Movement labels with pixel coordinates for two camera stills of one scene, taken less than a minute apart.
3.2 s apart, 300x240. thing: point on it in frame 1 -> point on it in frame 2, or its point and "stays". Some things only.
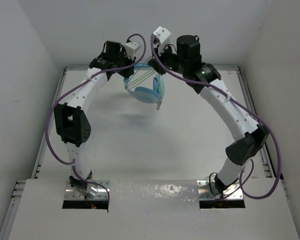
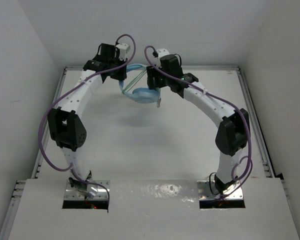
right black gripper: (156, 65) -> (152, 73)
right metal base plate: (207, 190) stays
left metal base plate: (74, 194) stays
